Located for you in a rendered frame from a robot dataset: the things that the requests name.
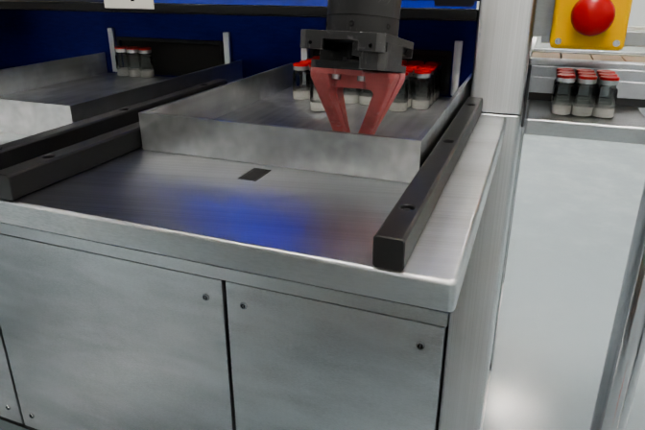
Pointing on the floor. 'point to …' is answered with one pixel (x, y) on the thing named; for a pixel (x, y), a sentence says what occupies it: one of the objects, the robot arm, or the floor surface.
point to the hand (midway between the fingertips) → (352, 151)
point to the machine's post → (494, 27)
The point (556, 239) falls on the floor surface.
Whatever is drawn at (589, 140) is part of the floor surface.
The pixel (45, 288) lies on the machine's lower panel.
